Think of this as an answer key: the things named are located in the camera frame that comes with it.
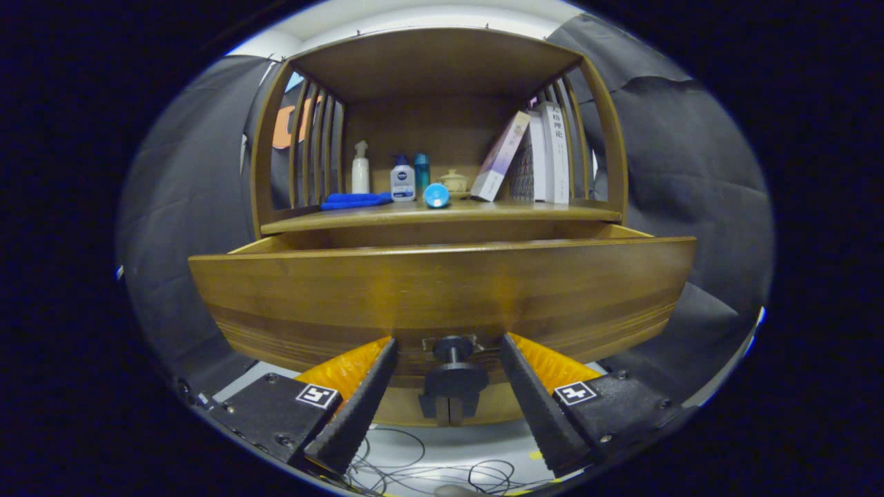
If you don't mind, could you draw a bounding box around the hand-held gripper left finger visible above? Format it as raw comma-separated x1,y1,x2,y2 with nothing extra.
207,336,399,477

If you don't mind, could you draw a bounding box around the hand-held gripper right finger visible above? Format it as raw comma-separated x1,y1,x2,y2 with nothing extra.
499,333,698,478

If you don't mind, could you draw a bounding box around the wooden drawer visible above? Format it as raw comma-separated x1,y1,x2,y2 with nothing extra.
188,222,697,401

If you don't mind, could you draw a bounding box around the wooden cabinet door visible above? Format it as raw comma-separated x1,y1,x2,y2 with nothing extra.
373,388,451,427
450,385,527,426

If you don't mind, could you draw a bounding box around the wooden countertop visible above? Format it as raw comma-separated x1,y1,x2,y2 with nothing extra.
260,197,624,235

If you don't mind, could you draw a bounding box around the wooden cabinet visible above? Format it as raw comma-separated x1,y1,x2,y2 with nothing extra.
250,28,629,427

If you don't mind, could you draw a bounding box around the blue cloth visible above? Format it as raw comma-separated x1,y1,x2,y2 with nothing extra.
320,192,393,211

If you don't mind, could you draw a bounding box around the white bottle with blue cap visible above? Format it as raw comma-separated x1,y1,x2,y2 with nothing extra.
390,155,416,202

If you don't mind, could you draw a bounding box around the white pump bottle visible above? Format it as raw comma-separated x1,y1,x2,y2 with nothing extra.
351,140,370,195

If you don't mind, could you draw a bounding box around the patterned cover book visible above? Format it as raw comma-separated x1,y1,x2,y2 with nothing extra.
510,110,548,202

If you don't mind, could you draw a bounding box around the purple and white book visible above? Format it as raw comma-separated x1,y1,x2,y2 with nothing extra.
470,110,531,202

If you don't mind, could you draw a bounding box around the tangle of black cables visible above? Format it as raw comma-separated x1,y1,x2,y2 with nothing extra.
342,428,553,494

